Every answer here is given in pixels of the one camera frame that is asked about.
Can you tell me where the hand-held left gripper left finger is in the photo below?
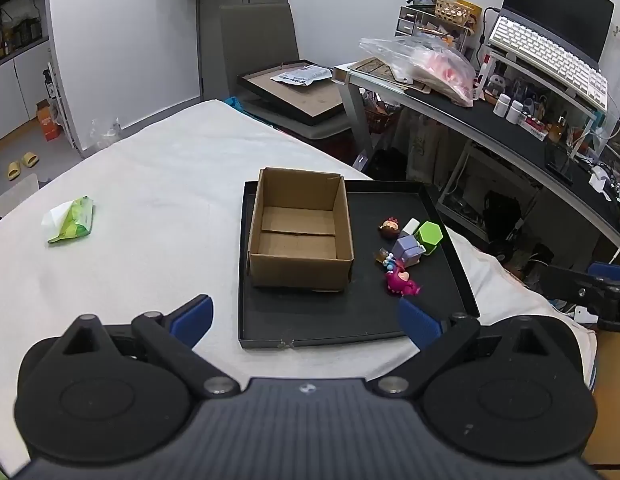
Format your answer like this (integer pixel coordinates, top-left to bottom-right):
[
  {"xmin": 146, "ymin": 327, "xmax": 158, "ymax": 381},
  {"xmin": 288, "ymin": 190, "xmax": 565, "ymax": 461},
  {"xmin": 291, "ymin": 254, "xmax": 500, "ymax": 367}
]
[{"xmin": 55, "ymin": 294, "xmax": 241, "ymax": 400}]

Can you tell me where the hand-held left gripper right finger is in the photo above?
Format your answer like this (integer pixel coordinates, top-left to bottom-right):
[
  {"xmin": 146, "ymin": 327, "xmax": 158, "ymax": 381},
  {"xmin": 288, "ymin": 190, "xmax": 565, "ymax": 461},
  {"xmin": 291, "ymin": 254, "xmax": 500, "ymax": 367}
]
[{"xmin": 367, "ymin": 297, "xmax": 561, "ymax": 401}]

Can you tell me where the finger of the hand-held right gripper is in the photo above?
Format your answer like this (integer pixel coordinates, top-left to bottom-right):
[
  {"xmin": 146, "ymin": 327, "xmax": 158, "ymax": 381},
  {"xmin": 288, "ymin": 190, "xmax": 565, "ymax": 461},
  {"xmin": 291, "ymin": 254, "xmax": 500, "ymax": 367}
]
[{"xmin": 539, "ymin": 261, "xmax": 620, "ymax": 313}]

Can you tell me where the red cartoon figurine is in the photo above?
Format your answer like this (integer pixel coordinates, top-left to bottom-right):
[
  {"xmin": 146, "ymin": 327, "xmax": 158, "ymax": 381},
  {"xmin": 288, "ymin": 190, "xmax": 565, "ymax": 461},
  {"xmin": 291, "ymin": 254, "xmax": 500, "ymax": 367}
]
[{"xmin": 382, "ymin": 255, "xmax": 422, "ymax": 297}]

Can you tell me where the black shallow tray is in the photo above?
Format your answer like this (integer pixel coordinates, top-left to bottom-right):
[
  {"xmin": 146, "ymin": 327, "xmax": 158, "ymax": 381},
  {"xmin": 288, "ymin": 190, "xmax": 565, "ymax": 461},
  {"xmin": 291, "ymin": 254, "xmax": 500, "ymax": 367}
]
[{"xmin": 237, "ymin": 180, "xmax": 481, "ymax": 350}]

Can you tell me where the purple toy box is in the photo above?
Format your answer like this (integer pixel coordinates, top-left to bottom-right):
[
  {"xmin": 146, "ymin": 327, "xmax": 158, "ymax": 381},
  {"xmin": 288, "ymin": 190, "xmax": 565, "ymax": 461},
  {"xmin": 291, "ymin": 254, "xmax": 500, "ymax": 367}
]
[{"xmin": 392, "ymin": 235, "xmax": 427, "ymax": 267}]

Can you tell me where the green hexagonal box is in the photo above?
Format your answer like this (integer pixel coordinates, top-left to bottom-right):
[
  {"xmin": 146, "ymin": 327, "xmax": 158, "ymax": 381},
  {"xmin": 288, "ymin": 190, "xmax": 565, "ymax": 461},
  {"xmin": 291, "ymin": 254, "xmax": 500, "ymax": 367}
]
[{"xmin": 414, "ymin": 221, "xmax": 445, "ymax": 256}]

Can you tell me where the brown cardboard box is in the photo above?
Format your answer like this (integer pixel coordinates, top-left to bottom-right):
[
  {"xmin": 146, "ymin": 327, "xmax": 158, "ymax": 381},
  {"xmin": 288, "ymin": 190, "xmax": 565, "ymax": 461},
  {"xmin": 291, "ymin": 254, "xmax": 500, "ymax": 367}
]
[{"xmin": 247, "ymin": 166, "xmax": 356, "ymax": 293}]

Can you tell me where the black bag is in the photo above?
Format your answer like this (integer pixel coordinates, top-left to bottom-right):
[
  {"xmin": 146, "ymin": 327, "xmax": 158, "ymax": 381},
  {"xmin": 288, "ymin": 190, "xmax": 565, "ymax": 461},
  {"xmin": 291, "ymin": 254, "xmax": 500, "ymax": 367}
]
[{"xmin": 482, "ymin": 190, "xmax": 523, "ymax": 246}]

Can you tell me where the white shelf cart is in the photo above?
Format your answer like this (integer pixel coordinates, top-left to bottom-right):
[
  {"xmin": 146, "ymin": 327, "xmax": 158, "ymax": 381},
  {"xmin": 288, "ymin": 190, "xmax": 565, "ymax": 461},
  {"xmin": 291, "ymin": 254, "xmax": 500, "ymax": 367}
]
[{"xmin": 437, "ymin": 140, "xmax": 546, "ymax": 241}]

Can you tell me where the green tissue pack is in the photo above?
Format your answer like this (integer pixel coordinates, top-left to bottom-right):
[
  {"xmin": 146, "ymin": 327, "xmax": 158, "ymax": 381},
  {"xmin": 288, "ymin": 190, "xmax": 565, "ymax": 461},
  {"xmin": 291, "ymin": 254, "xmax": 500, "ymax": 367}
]
[{"xmin": 42, "ymin": 196, "xmax": 95, "ymax": 244}]

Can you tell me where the grey desk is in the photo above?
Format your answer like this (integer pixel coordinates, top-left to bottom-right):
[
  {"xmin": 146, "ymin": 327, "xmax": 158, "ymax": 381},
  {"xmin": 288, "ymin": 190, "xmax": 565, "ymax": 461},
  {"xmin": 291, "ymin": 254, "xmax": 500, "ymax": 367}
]
[{"xmin": 333, "ymin": 60, "xmax": 620, "ymax": 246}]

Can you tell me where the beige tote bag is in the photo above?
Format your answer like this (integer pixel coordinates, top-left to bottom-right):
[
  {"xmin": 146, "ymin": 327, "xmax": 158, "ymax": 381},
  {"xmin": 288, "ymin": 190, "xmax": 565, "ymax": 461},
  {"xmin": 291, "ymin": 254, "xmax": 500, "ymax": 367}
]
[{"xmin": 405, "ymin": 110, "xmax": 458, "ymax": 181}]

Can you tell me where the clear plastic bottle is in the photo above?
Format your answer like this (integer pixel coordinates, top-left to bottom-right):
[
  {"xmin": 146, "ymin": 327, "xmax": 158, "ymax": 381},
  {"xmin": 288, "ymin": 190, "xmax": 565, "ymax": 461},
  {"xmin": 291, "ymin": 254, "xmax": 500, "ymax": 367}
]
[{"xmin": 90, "ymin": 117, "xmax": 122, "ymax": 151}]

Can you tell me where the red plastic basket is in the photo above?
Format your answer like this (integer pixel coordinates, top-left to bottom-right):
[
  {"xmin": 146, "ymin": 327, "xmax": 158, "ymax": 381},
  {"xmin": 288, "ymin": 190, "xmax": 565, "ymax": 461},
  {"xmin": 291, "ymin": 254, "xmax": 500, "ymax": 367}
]
[{"xmin": 362, "ymin": 100, "xmax": 398, "ymax": 133}]

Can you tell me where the white monitor stand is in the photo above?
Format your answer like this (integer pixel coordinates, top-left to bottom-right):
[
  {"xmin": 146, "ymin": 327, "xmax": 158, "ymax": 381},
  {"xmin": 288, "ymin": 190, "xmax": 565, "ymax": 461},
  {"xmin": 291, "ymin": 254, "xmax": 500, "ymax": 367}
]
[{"xmin": 477, "ymin": 45, "xmax": 611, "ymax": 128}]

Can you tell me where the white keyboard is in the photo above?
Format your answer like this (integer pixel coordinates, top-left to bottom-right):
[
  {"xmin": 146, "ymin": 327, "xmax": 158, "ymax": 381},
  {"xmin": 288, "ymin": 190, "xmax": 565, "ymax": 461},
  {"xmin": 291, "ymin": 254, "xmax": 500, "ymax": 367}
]
[{"xmin": 487, "ymin": 16, "xmax": 609, "ymax": 111}]

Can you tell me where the orange carton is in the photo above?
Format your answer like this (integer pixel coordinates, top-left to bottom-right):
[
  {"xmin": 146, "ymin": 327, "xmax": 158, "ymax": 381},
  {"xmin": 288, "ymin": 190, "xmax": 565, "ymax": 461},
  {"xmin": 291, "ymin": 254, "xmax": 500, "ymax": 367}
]
[{"xmin": 36, "ymin": 100, "xmax": 62, "ymax": 142}]

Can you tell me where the clear plastic bag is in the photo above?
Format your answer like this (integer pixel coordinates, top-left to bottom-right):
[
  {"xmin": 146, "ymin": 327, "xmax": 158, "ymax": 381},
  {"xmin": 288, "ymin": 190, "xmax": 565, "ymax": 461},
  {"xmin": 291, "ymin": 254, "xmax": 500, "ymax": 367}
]
[{"xmin": 359, "ymin": 35, "xmax": 478, "ymax": 108}]

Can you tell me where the white plastic packet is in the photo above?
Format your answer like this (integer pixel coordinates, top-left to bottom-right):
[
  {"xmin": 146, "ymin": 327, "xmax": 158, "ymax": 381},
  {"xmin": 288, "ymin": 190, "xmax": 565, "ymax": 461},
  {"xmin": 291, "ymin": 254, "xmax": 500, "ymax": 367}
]
[{"xmin": 270, "ymin": 65, "xmax": 332, "ymax": 87}]

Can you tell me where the black monitor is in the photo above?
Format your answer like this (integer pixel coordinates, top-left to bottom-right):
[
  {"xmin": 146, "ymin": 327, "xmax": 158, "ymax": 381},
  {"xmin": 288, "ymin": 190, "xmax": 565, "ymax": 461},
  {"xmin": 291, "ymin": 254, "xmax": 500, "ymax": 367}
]
[{"xmin": 501, "ymin": 0, "xmax": 616, "ymax": 68}]

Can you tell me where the white cabinet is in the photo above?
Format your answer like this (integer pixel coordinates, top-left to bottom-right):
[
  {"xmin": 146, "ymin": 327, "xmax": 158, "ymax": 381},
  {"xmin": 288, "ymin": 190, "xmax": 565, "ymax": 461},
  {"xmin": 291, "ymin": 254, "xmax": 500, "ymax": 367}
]
[{"xmin": 0, "ymin": 0, "xmax": 51, "ymax": 146}]

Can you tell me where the grey chair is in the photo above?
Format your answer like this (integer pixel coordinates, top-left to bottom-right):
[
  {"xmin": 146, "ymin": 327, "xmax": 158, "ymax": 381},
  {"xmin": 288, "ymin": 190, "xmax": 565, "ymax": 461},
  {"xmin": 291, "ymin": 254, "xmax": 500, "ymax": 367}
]
[{"xmin": 219, "ymin": 2, "xmax": 363, "ymax": 141}]

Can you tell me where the wicker basket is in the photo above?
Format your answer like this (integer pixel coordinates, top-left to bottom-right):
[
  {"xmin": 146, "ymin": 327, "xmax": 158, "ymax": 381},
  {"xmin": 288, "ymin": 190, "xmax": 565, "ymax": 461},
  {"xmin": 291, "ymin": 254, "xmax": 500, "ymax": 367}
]
[{"xmin": 435, "ymin": 0, "xmax": 483, "ymax": 28}]

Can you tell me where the grey drawer organizer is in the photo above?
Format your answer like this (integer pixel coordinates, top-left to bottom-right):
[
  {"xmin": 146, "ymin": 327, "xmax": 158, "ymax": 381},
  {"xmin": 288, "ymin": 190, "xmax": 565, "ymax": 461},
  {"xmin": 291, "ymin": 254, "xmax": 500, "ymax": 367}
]
[{"xmin": 397, "ymin": 6, "xmax": 473, "ymax": 43}]

